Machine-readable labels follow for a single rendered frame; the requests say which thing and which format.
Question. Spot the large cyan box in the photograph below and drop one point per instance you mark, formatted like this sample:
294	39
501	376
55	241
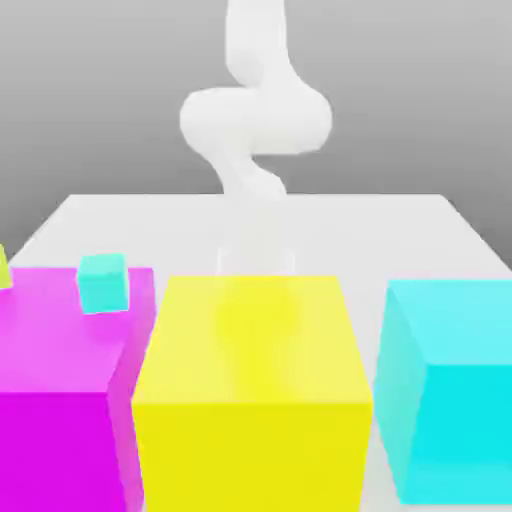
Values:
452	400

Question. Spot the large magenta box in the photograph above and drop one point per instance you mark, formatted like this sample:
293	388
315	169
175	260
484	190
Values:
52	380

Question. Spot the small cyan cube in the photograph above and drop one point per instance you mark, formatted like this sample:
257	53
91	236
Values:
103	284

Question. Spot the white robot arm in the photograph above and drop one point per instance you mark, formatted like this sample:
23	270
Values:
256	120

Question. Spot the small yellow-green cube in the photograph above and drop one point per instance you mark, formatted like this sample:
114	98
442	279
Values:
2	268

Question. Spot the large yellow box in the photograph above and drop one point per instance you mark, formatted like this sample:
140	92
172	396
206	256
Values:
252	400

